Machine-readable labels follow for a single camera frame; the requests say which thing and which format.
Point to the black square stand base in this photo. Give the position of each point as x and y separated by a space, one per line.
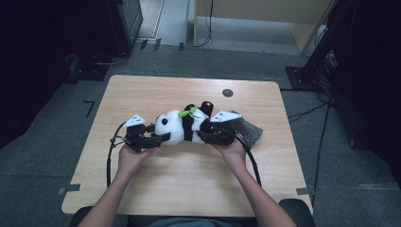
296 78

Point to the dark curtain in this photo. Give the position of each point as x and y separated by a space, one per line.
28 63
372 78

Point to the black angled floor tape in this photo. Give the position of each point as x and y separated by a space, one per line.
90 107

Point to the light wooden cabinet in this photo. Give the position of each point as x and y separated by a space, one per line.
252 9

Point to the person's dark clothing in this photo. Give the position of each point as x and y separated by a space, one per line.
189 223

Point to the grey tape strip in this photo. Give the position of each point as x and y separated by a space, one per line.
304 191
69 188

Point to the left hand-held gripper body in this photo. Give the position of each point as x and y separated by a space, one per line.
135 135

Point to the black flat stand base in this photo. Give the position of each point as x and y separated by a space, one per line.
91 72

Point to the black cabinet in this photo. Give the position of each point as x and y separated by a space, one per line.
123 25

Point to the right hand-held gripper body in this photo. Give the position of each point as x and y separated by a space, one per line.
225 134

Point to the person's right hand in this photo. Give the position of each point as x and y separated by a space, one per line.
233 156

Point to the black slanted stand pole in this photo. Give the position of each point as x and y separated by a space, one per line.
319 52

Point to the dark round table grommet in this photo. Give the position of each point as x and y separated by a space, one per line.
227 93

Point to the black chair armrest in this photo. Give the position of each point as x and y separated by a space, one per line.
299 214
78 217

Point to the panda plush toy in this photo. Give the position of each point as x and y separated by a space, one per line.
175 126

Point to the person's left hand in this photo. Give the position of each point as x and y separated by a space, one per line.
132 159

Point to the grey knitted cloth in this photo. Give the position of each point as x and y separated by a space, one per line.
250 132

